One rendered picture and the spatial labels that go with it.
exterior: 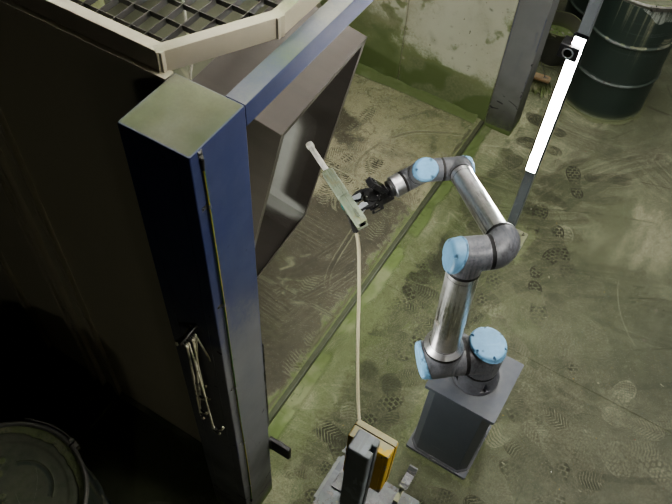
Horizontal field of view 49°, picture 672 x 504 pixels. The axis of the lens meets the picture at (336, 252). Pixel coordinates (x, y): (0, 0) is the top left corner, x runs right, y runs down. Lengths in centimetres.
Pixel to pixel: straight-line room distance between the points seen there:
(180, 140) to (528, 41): 325
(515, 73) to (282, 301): 197
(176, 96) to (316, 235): 266
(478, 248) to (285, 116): 75
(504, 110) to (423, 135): 53
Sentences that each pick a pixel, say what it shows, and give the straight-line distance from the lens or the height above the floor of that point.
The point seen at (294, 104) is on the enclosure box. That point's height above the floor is 164.
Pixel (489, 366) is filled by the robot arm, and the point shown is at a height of 86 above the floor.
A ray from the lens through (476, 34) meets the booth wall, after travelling 459.
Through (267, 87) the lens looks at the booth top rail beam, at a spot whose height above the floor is 228.
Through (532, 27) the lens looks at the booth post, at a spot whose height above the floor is 81.
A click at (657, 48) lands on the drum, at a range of 495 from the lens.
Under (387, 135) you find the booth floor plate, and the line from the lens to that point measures 470.
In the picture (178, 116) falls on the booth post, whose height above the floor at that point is 229.
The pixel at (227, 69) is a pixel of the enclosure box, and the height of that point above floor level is 169.
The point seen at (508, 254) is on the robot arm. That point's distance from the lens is 238.
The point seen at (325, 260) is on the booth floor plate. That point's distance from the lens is 402.
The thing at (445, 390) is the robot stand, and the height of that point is 64.
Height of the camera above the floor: 330
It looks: 53 degrees down
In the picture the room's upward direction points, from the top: 4 degrees clockwise
